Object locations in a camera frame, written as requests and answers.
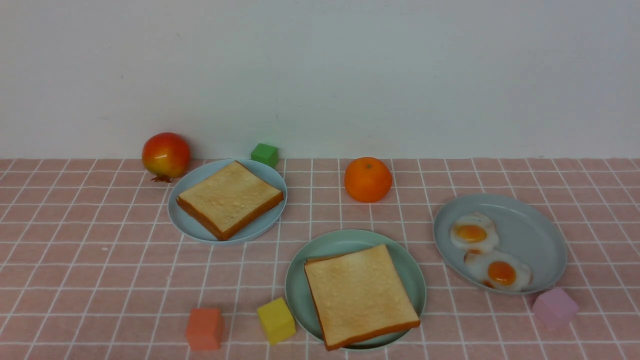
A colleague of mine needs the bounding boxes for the orange foam cube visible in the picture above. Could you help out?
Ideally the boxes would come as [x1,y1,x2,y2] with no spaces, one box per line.
[185,307,225,352]

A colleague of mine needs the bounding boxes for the grey blue egg plate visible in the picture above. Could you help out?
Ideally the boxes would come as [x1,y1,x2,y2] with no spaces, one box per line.
[432,193,568,295]

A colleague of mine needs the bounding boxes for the green foam cube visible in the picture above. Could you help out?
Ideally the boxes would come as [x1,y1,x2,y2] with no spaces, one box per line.
[250,143,280,169]

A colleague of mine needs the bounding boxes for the fried egg left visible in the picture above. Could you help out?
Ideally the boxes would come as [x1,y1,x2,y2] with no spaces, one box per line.
[449,212,500,255]

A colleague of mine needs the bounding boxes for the pink foam cube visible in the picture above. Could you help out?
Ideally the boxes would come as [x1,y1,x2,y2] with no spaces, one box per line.
[532,287,579,330]

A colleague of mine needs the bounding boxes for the light blue bread plate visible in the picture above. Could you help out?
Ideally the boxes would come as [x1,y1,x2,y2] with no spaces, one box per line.
[167,159,288,245]

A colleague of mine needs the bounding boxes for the orange tangerine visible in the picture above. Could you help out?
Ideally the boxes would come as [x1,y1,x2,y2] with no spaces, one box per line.
[343,157,393,203]

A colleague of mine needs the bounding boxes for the fried egg front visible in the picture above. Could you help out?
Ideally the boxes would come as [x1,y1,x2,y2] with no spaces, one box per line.
[463,250,533,292]

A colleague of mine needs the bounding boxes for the toast slice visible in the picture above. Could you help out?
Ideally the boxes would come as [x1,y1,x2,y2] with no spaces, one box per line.
[176,160,285,242]
[304,244,421,351]
[305,254,343,264]

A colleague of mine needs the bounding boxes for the pink checked tablecloth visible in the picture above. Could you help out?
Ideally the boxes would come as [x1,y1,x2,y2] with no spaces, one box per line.
[0,158,640,360]

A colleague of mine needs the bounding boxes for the teal green centre plate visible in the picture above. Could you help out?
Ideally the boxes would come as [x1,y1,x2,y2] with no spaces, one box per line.
[285,228,427,351]

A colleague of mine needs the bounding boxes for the yellow foam cube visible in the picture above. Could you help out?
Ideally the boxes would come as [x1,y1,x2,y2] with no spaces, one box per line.
[257,297,297,346]

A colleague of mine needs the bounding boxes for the fried egg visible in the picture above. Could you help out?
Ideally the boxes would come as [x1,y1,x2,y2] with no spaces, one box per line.
[463,250,533,292]
[449,212,500,255]

